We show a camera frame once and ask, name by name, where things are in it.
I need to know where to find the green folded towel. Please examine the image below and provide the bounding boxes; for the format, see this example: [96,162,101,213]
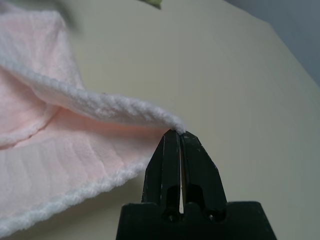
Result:
[143,0,163,10]

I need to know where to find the pink towel with white trim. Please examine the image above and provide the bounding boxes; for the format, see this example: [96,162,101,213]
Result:
[0,3,187,237]

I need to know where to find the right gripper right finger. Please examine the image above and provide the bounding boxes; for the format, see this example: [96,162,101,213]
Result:
[181,132,228,222]

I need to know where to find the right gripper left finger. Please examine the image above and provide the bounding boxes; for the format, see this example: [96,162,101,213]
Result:
[141,131,181,222]

